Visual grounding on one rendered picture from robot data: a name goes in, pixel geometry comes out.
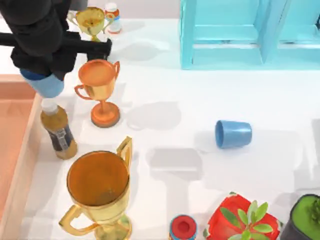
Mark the brown bottle with white cap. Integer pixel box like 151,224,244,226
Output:
40,98,79,161

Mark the white bottle with orange label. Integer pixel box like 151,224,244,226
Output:
103,2,124,35

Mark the large gold trophy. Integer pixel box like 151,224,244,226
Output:
58,135,134,240

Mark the small gold trophy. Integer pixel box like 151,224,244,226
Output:
66,6,112,43

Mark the copper trophy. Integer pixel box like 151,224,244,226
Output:
74,59,122,129

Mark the can with red lid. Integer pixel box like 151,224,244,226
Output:
169,214,199,240

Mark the light blue rack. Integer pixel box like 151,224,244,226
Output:
179,0,320,71

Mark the red pot with green plant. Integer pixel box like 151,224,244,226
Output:
202,191,284,240

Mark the salmon shallow box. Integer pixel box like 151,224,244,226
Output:
0,74,44,240

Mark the black pot with green plant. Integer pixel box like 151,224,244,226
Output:
279,193,320,240

